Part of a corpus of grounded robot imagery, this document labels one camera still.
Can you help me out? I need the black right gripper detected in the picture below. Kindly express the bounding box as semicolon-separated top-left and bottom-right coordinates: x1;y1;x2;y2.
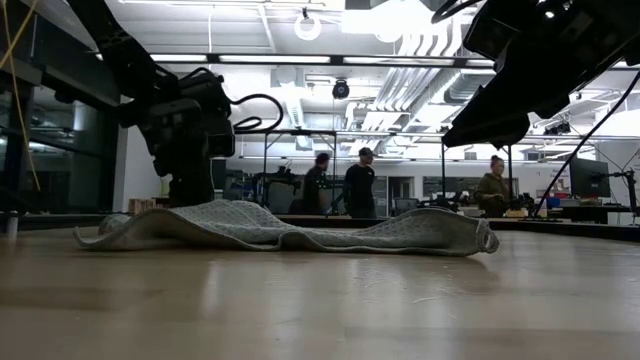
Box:
441;43;610;149

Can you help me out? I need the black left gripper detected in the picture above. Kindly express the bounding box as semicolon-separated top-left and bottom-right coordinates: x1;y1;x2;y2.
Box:
118;67;236;209

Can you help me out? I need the grey waffle microfiber towel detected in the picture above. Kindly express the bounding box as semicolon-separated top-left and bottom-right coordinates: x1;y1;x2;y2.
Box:
73;199;501;258

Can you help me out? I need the stack of wooden blocks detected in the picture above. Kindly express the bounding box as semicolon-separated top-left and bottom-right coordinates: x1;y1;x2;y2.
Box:
127;197;160;216

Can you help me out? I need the person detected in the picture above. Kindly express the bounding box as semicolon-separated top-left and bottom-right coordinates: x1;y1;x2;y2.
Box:
342;146;378;219
301;152;332;216
474;154;512;219

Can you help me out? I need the grey office chair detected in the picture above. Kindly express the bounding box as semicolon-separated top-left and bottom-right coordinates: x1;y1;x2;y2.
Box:
393;196;421;219

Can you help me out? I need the black computer monitor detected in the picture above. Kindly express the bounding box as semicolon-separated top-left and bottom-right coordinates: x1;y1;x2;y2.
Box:
569;157;612;199

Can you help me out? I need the dark background desk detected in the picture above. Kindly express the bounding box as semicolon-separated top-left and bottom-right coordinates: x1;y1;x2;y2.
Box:
559;203;640;225

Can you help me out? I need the black beam with light bars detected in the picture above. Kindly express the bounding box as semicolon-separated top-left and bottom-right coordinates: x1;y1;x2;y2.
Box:
94;51;497;69

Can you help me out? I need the white round ceiling lamp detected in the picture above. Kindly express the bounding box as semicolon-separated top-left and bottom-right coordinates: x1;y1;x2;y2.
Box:
293;10;323;42

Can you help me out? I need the black background rig frame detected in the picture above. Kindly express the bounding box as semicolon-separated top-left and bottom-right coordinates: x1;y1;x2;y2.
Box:
440;133;515;200
261;128;340;217

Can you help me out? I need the long black arm cable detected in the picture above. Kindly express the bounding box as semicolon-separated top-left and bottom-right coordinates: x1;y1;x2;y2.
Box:
531;69;640;220

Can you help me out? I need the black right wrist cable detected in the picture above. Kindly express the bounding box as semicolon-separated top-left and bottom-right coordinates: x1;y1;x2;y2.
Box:
431;0;484;25

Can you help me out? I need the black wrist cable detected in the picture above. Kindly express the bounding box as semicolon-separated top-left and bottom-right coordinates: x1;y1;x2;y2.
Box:
228;92;285;136
431;0;484;25

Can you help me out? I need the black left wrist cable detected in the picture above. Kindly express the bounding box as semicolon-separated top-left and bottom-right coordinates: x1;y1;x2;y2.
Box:
228;92;285;136

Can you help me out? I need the black aluminium table frame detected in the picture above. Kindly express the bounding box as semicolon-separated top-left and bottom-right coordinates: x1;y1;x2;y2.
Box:
0;212;640;244

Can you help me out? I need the white table post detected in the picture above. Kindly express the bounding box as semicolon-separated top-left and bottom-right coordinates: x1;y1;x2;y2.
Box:
4;210;20;239

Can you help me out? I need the thin yellow cable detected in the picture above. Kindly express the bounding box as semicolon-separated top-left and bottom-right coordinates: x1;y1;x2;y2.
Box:
0;0;43;193

